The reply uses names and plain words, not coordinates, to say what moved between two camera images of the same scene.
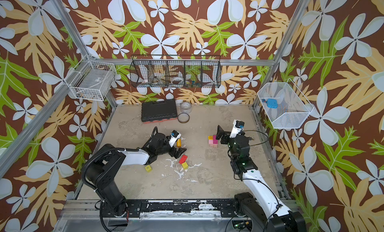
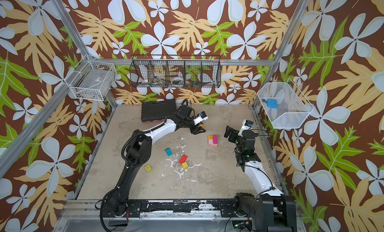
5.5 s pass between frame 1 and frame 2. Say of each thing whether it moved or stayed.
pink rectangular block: stayed
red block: stayed
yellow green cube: stayed
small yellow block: stayed
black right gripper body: moved
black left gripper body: moved
